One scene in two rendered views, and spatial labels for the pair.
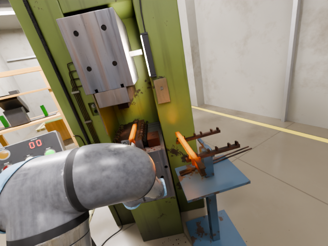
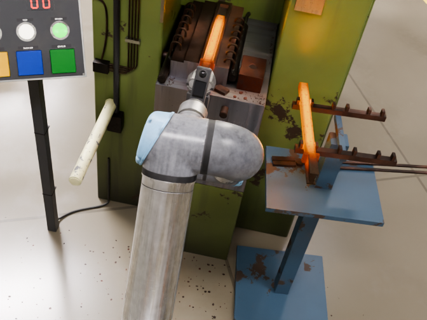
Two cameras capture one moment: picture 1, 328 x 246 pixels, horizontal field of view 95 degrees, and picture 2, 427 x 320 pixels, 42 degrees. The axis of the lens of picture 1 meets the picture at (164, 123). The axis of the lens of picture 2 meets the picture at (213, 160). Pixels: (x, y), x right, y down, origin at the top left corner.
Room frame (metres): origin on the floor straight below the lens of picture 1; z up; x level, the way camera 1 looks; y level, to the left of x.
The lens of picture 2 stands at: (-0.60, 0.11, 2.09)
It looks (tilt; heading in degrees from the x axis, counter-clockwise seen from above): 45 degrees down; 2
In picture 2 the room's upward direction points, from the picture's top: 10 degrees clockwise
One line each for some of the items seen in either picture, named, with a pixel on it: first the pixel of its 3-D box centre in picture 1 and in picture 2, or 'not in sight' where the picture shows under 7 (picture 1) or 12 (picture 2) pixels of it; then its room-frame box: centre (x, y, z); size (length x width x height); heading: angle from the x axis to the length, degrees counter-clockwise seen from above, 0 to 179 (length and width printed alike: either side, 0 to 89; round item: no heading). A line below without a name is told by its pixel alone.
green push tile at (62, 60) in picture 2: not in sight; (63, 61); (0.79, 0.70, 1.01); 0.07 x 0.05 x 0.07; 115
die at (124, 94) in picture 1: (118, 92); not in sight; (1.16, 0.28, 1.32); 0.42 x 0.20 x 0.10; 0
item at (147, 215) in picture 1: (156, 194); (202, 173); (1.17, 0.23, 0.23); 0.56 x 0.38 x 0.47; 0
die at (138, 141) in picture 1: (132, 133); (208, 38); (1.16, 0.28, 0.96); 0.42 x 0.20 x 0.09; 0
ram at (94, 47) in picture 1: (113, 55); not in sight; (1.16, 0.24, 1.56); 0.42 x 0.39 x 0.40; 0
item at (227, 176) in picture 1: (208, 174); (321, 184); (0.80, -0.22, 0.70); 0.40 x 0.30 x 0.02; 96
